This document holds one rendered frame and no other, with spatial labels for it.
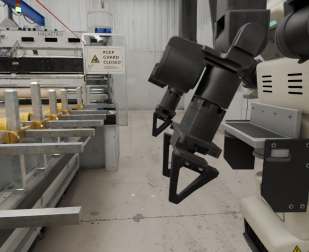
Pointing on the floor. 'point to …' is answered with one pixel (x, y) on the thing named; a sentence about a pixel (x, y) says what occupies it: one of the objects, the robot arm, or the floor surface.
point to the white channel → (67, 15)
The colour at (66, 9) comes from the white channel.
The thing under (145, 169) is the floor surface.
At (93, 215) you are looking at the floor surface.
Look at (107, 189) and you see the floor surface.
